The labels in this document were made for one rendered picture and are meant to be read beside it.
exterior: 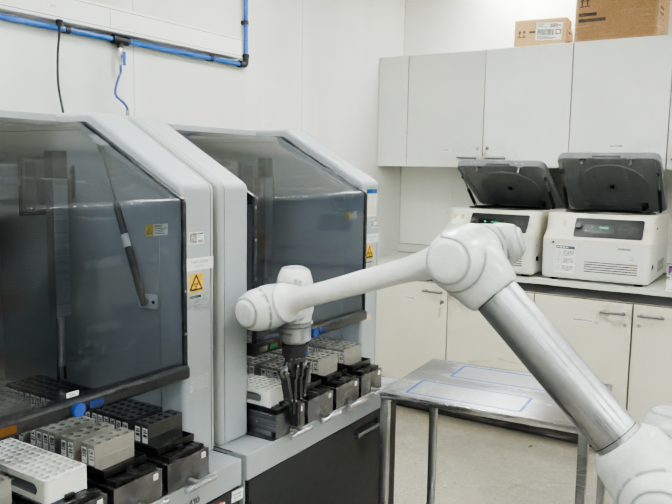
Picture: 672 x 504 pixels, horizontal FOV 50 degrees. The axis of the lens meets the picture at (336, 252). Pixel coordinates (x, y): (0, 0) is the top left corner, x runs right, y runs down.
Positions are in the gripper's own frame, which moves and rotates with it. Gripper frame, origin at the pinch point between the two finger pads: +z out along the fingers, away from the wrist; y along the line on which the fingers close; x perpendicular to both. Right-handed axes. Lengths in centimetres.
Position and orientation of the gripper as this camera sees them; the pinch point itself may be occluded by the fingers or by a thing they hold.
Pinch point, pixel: (295, 412)
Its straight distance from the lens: 206.7
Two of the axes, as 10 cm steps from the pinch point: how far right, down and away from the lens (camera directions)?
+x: 8.4, 0.6, -5.4
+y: -5.4, 0.9, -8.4
